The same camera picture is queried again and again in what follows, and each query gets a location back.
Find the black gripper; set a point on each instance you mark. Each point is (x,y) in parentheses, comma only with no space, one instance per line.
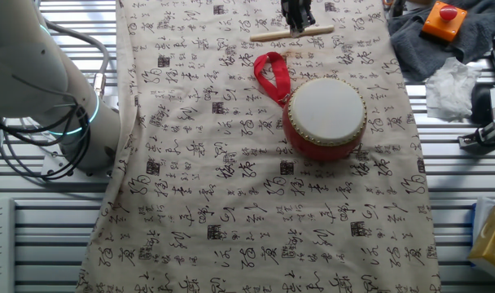
(297,7)

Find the wooden drumstick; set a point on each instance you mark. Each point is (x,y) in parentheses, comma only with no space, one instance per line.
(268,36)

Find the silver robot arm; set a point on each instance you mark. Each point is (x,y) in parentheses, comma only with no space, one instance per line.
(27,61)

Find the red drum with white skin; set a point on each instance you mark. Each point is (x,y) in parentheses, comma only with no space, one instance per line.
(329,122)

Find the orange emergency stop button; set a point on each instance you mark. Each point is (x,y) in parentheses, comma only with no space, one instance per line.
(443,24)

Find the crumpled white tissue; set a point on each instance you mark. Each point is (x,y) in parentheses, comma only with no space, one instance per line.
(451,89)

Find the beige calligraphy print cloth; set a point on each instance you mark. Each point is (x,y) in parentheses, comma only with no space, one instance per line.
(231,183)

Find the grey towel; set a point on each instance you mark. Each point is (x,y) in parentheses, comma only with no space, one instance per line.
(483,24)

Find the black computer mouse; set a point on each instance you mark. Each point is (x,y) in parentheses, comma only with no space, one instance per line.
(480,103)

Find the yellow tissue pack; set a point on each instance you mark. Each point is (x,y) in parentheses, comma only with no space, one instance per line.
(491,240)

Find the black camera clamp mount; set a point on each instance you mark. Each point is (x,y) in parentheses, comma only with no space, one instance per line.
(481,138)

